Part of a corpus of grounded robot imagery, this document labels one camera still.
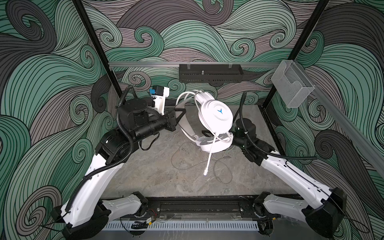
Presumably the clear plastic wall bin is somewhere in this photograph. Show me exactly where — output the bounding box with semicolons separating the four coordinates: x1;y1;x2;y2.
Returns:
271;60;315;108

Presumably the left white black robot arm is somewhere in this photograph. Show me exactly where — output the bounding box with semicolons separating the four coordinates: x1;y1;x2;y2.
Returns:
52;98;186;240

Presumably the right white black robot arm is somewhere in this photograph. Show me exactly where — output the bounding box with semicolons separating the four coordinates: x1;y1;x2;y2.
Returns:
233;118;347;238

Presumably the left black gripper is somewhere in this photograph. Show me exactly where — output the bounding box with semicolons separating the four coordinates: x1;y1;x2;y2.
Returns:
133;107;185;145

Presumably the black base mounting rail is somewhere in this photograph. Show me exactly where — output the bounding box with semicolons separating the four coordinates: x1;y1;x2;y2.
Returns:
98;196;304;219

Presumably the white over-ear headphones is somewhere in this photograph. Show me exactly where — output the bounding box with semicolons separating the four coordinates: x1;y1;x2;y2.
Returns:
175;90;234;153

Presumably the left black corrugated cable hose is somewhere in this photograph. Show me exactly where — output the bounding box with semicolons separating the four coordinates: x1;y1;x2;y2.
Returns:
64;85;136;213

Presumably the right black corrugated cable hose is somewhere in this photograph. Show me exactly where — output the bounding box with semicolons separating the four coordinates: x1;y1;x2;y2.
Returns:
239;91;319;161

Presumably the black perforated wall tray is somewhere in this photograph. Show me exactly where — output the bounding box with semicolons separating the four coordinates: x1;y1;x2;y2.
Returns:
179;63;244;85

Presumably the white slotted cable duct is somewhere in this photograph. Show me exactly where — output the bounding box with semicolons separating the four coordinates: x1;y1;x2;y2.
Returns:
103;220;259;232

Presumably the black corrugated cable hose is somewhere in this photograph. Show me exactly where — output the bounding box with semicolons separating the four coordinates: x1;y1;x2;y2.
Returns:
239;91;319;161
64;85;136;213

